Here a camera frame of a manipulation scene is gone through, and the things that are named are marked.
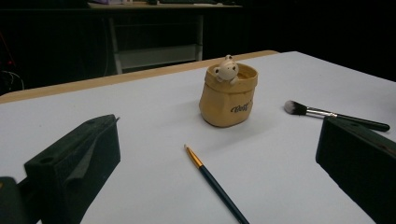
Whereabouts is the black makeup brush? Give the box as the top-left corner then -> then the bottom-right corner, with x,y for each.
283,99 -> 391,133

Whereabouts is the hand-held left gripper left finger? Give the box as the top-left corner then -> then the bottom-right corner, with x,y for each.
23,113 -> 121,224

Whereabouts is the white table mat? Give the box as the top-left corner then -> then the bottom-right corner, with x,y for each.
0,50 -> 396,224

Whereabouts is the tan bear pen pot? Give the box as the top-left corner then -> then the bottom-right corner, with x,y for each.
199,54 -> 259,129

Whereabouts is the white-framed desk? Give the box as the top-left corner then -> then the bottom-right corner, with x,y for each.
87,0 -> 244,75

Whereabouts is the thin gold-ferrule brush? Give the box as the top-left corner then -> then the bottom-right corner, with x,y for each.
183,144 -> 250,224

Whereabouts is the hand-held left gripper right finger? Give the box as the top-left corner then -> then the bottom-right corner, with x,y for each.
315,116 -> 396,224

